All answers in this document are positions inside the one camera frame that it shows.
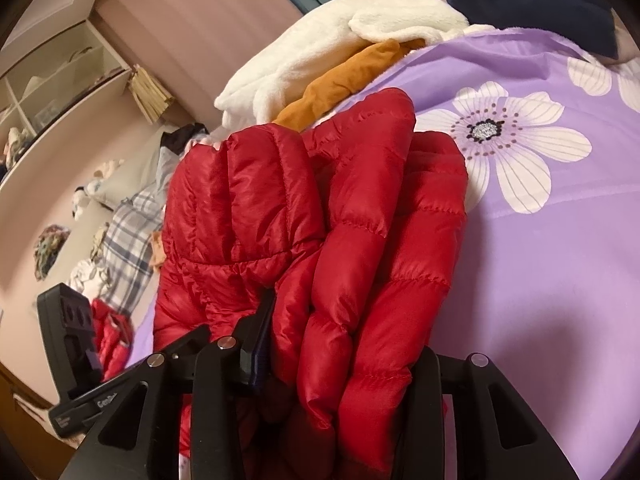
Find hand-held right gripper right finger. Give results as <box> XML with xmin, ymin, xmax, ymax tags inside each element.
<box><xmin>390</xmin><ymin>347</ymin><xmax>581</xmax><ymax>480</ymax></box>

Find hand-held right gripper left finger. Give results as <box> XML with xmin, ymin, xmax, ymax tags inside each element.
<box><xmin>59</xmin><ymin>289</ymin><xmax>278</xmax><ymax>480</ymax></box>

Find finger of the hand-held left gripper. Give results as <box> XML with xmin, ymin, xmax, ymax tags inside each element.
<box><xmin>165</xmin><ymin>324</ymin><xmax>213</xmax><ymax>362</ymax></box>

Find red down jacket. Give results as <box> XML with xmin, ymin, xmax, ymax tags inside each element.
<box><xmin>92</xmin><ymin>87</ymin><xmax>471</xmax><ymax>480</ymax></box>

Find white patterned cloth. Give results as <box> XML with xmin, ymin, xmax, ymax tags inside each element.
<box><xmin>67</xmin><ymin>222</ymin><xmax>116</xmax><ymax>301</ymax></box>

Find floral round cushion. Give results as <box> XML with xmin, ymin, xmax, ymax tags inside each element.
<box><xmin>32</xmin><ymin>224</ymin><xmax>72</xmax><ymax>281</ymax></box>

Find small orange cloth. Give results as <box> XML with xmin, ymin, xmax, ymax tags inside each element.
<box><xmin>149</xmin><ymin>230</ymin><xmax>168</xmax><ymax>273</ymax></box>

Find plaid cloth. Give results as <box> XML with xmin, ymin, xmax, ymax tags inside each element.
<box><xmin>100</xmin><ymin>157</ymin><xmax>173</xmax><ymax>316</ymax></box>

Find white plush toy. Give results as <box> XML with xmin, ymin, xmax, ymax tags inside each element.
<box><xmin>72</xmin><ymin>160</ymin><xmax>126</xmax><ymax>221</ymax></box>

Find grey pillow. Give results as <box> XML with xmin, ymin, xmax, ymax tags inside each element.
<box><xmin>92</xmin><ymin>130</ymin><xmax>173</xmax><ymax>211</ymax></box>

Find purple floral bed sheet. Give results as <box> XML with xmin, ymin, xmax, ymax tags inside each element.
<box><xmin>125</xmin><ymin>27</ymin><xmax>640</xmax><ymax>480</ymax></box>

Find dark cloth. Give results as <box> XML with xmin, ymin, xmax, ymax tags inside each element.
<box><xmin>161</xmin><ymin>122</ymin><xmax>210</xmax><ymax>157</ymax></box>

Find small plush figurines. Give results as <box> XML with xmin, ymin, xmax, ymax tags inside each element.
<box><xmin>2</xmin><ymin>127</ymin><xmax>33</xmax><ymax>166</ymax></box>

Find woven straw bundle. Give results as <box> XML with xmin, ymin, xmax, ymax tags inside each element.
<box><xmin>127</xmin><ymin>64</ymin><xmax>176</xmax><ymax>123</ymax></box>

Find orange garment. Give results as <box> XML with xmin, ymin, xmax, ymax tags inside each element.
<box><xmin>272</xmin><ymin>37</ymin><xmax>426</xmax><ymax>128</ymax></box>

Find pink-brown curtain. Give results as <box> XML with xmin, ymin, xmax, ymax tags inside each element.
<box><xmin>92</xmin><ymin>0</ymin><xmax>626</xmax><ymax>133</ymax></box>

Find white fleece garment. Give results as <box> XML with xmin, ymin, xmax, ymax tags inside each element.
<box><xmin>215</xmin><ymin>0</ymin><xmax>493</xmax><ymax>128</ymax></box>

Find navy fleece garment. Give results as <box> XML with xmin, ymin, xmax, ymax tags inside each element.
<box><xmin>446</xmin><ymin>0</ymin><xmax>621</xmax><ymax>60</ymax></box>

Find beige pillow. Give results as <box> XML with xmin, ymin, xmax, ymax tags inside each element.
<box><xmin>612</xmin><ymin>5</ymin><xmax>633</xmax><ymax>66</ymax></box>

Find white wall shelf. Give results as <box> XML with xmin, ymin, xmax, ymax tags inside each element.
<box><xmin>0</xmin><ymin>0</ymin><xmax>133</xmax><ymax>186</ymax></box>

